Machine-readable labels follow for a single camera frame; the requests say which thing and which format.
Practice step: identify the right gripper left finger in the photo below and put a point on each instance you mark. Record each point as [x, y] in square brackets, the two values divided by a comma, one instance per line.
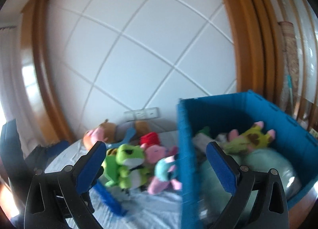
[54, 197]

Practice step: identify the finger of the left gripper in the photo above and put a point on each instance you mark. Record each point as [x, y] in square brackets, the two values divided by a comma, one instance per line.
[106, 197]

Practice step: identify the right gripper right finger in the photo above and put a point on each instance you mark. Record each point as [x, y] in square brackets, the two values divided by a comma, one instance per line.
[270, 208]

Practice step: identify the green frog plush toy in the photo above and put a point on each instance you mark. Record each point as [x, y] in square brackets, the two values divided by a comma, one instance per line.
[124, 167]

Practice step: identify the teal plush in plastic wrap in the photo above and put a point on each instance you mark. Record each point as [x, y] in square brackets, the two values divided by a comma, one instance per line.
[259, 163]

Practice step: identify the brown striped plush toy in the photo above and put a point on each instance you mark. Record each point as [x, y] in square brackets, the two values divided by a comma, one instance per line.
[136, 128]

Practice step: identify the pink pig plush toy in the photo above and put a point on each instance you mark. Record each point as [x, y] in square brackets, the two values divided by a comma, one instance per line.
[154, 153]

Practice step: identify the teal and pink plush toy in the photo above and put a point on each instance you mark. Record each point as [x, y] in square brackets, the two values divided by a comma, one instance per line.
[165, 175]

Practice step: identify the pink starfish plush toy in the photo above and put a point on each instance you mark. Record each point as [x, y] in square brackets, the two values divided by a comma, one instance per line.
[248, 141]

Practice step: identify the orange plush toy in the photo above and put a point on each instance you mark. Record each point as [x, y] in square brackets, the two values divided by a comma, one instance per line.
[105, 132]

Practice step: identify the red plush toy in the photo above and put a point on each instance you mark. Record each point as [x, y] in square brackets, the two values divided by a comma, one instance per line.
[149, 140]

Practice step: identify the blue plastic storage bin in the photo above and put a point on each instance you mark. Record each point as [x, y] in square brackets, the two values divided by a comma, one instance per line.
[224, 113]

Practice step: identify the rolled patterned carpet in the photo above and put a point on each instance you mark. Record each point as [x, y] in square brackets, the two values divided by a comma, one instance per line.
[290, 66]

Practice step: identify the wooden slat partition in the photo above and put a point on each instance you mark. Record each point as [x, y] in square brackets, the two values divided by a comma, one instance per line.
[302, 16]

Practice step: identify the white wall socket panel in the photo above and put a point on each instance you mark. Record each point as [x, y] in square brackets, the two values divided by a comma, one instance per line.
[143, 114]

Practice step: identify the teal handled broom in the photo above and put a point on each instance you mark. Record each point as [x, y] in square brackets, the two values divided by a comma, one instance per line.
[290, 89]

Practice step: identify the wooden door frame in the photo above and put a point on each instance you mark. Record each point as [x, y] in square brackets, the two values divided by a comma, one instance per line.
[258, 47]

